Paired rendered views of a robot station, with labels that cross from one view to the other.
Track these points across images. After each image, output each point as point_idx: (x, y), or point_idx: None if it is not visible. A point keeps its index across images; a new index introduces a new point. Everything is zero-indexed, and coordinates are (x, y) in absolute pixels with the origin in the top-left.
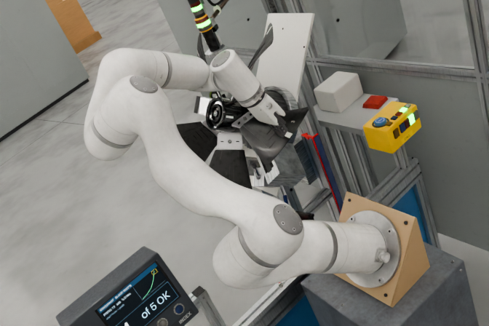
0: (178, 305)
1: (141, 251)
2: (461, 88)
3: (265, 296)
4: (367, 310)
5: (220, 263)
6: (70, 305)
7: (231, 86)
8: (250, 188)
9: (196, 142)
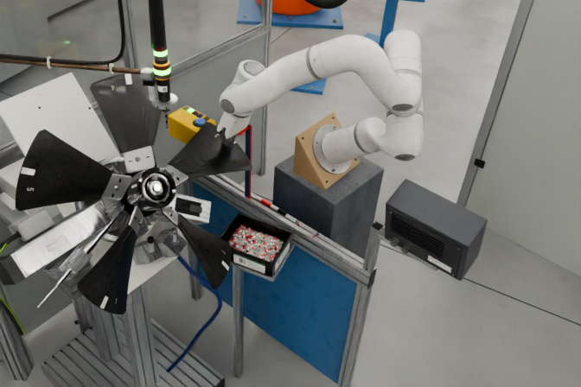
0: None
1: (396, 198)
2: None
3: (327, 245)
4: (360, 173)
5: (420, 137)
6: (456, 237)
7: None
8: (210, 233)
9: (124, 262)
